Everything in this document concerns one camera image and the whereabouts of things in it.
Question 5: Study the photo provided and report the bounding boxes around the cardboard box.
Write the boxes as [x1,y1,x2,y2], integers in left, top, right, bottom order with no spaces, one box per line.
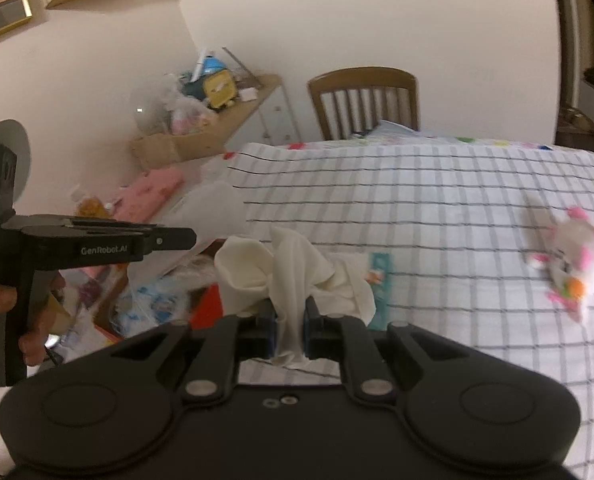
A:
[129,130,224,170]

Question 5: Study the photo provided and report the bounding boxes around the blue white wet wipes pack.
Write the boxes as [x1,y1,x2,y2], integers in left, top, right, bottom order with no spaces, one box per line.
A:
[110,274,215,338]

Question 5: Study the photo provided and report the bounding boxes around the white black checkered tablecloth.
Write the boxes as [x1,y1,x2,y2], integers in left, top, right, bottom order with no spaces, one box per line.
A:
[224,144,594,479]

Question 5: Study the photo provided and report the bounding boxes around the white teal tissue pack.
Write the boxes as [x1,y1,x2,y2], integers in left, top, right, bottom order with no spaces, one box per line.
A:
[326,251,396,332]

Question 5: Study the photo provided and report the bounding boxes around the blue cushion on chair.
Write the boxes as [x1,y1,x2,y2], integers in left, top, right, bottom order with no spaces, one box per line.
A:
[367,120,421,138]

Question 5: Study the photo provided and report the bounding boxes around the person's left hand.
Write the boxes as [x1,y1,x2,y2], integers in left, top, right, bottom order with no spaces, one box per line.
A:
[0,273,65,366]

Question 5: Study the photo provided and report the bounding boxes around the pink folded towel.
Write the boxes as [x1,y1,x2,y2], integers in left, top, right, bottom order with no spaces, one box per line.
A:
[112,166,184,223]

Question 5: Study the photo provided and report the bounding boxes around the wooden side cabinet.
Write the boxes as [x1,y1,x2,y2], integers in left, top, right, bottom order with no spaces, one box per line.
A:
[207,74,301,152]

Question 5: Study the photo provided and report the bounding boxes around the brown wooden chair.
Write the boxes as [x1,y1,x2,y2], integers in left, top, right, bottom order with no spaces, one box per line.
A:
[308,66,421,141]

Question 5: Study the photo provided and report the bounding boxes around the white tissue cloth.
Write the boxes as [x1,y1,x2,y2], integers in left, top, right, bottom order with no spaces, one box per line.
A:
[215,228,376,366]

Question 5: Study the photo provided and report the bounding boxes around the yellow alarm clock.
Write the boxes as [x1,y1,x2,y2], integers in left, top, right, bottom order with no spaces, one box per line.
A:
[203,70,237,110]

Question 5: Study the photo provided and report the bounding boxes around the white pink plush toy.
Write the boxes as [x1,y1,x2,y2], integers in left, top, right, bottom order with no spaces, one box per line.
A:
[526,207,594,325]

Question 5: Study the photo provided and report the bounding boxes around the red storage box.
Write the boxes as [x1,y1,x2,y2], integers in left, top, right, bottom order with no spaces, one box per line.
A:
[46,238,229,366]

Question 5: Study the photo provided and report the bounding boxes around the clear plastic bag with items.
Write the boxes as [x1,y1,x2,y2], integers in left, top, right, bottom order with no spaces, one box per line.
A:
[163,89,218,136]

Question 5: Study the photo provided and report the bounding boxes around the small white cube box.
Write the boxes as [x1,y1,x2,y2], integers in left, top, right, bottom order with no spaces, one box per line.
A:
[239,87,259,102]

